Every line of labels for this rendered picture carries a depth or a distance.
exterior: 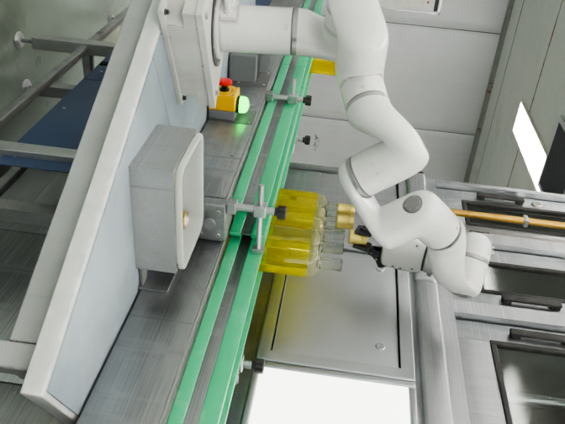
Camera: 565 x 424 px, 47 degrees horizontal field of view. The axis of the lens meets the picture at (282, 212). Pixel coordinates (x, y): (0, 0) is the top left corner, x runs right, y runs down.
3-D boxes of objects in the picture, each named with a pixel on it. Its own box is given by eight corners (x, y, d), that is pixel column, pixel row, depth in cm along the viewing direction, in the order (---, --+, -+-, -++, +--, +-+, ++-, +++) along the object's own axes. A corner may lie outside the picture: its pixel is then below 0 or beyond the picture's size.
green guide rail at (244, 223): (229, 235, 144) (264, 240, 144) (229, 231, 144) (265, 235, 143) (304, 14, 291) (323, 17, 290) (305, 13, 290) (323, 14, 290)
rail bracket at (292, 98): (264, 103, 186) (310, 108, 185) (265, 78, 182) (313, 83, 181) (266, 97, 189) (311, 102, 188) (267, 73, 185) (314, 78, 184)
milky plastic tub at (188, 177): (137, 269, 123) (182, 276, 122) (130, 166, 110) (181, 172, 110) (163, 219, 137) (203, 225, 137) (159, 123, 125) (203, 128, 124)
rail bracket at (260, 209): (224, 251, 141) (282, 258, 140) (226, 184, 132) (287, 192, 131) (227, 243, 144) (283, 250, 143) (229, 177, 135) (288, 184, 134)
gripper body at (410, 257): (430, 265, 157) (384, 252, 160) (437, 230, 152) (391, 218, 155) (423, 283, 151) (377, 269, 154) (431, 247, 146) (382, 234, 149)
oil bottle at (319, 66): (289, 71, 254) (361, 79, 252) (290, 57, 251) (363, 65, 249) (291, 66, 258) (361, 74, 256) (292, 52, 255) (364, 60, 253)
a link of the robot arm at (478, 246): (485, 276, 137) (497, 234, 139) (435, 262, 140) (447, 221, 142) (479, 290, 151) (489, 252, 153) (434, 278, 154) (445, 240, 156)
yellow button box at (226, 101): (206, 118, 170) (234, 121, 170) (206, 92, 166) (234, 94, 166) (212, 108, 176) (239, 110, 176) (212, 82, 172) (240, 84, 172)
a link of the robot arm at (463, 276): (425, 208, 133) (464, 244, 149) (409, 267, 130) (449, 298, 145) (464, 211, 128) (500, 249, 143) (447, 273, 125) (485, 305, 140)
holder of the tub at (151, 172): (137, 290, 126) (176, 295, 125) (128, 166, 111) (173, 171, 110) (161, 240, 140) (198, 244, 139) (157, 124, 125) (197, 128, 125)
